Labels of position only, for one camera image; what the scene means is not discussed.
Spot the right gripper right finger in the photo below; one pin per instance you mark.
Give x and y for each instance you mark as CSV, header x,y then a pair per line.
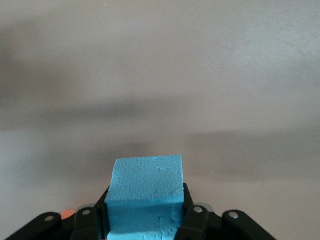
x,y
195,222

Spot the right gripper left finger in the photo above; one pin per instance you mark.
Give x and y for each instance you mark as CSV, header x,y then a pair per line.
x,y
87,225

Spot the orange foam cube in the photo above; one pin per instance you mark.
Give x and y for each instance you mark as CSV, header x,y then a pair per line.
x,y
67,214

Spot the brown paper table cover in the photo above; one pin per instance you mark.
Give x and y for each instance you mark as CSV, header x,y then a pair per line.
x,y
160,75

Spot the blue foam cube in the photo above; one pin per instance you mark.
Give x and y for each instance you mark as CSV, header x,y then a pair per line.
x,y
147,182

